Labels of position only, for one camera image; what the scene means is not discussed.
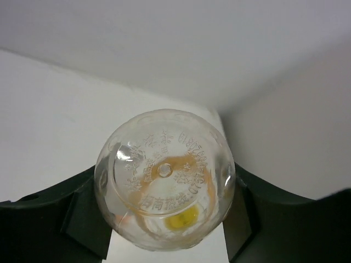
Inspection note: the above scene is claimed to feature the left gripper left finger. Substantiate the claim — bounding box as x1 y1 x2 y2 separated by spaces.
1 167 112 262

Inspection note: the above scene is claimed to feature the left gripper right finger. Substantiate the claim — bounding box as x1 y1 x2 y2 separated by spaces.
223 164 350 262

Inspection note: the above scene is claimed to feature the clear bottle yellow cap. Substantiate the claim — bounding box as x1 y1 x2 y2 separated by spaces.
94 109 236 251

